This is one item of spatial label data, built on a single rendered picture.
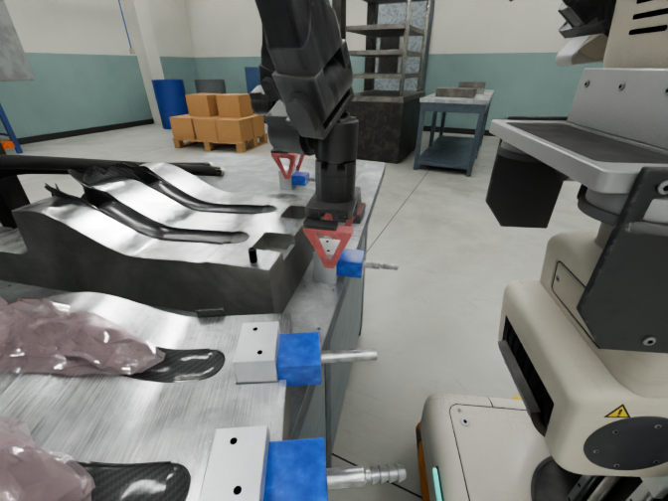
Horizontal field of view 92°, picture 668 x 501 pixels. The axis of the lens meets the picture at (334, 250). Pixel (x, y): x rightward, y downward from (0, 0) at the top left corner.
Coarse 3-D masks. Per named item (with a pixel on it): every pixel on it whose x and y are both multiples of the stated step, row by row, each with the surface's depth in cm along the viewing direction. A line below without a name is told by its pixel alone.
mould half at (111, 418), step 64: (128, 320) 33; (192, 320) 36; (256, 320) 36; (0, 384) 24; (64, 384) 26; (128, 384) 28; (192, 384) 29; (256, 384) 29; (64, 448) 23; (128, 448) 24; (192, 448) 24
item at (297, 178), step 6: (288, 168) 91; (294, 168) 92; (294, 174) 90; (300, 174) 90; (306, 174) 91; (282, 180) 91; (288, 180) 90; (294, 180) 90; (300, 180) 90; (306, 180) 91; (312, 180) 91; (282, 186) 92; (288, 186) 91; (294, 186) 94
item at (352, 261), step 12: (324, 240) 53; (336, 240) 53; (348, 252) 52; (360, 252) 52; (336, 264) 51; (348, 264) 50; (360, 264) 50; (372, 264) 51; (384, 264) 51; (396, 264) 51; (324, 276) 52; (336, 276) 52; (360, 276) 51
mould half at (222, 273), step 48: (144, 192) 55; (192, 192) 61; (0, 240) 52; (48, 240) 45; (96, 240) 43; (144, 240) 47; (96, 288) 48; (144, 288) 46; (192, 288) 44; (240, 288) 42; (288, 288) 47
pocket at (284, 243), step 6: (264, 234) 48; (270, 234) 48; (276, 234) 48; (282, 234) 48; (288, 234) 47; (258, 240) 46; (264, 240) 48; (270, 240) 49; (276, 240) 48; (282, 240) 48; (288, 240) 48; (252, 246) 44; (258, 246) 46; (264, 246) 48; (270, 246) 49; (276, 246) 49; (282, 246) 49; (288, 246) 48; (288, 252) 46
